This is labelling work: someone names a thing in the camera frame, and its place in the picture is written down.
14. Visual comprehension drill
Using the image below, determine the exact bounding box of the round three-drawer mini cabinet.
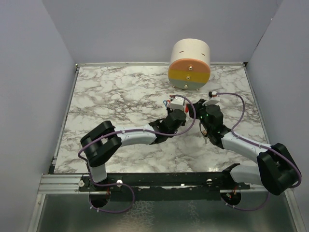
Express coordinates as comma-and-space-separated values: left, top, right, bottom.
168, 38, 211, 90

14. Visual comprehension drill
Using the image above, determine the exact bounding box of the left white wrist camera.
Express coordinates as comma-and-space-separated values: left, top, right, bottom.
169, 96, 185, 111

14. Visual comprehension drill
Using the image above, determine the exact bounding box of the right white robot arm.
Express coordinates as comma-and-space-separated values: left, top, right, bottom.
186, 99, 301, 195

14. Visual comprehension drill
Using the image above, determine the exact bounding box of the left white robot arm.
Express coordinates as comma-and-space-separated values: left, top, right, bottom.
80, 109, 186, 191

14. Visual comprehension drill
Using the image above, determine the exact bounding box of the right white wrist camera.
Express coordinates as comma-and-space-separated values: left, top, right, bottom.
202, 91, 220, 106

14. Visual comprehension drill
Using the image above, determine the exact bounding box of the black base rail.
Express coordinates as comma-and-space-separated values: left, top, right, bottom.
79, 172, 250, 201

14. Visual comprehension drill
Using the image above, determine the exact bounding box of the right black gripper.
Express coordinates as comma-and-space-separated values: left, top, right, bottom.
187, 99, 212, 133

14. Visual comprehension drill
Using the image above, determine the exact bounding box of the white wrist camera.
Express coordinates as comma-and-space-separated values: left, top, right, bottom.
169, 96, 185, 111
202, 91, 220, 106

